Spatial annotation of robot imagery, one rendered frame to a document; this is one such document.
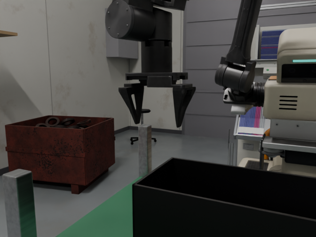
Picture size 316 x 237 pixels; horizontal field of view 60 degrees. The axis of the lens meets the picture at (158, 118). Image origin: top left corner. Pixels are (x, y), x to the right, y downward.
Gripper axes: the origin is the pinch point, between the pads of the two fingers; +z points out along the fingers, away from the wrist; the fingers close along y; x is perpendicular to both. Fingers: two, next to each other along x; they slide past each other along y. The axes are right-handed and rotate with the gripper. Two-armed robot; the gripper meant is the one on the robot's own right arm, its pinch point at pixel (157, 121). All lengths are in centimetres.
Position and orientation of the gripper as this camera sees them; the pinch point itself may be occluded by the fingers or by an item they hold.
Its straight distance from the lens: 52.3
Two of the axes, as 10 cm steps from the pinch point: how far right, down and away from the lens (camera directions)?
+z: 0.1, 9.9, 1.6
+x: 4.4, -1.5, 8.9
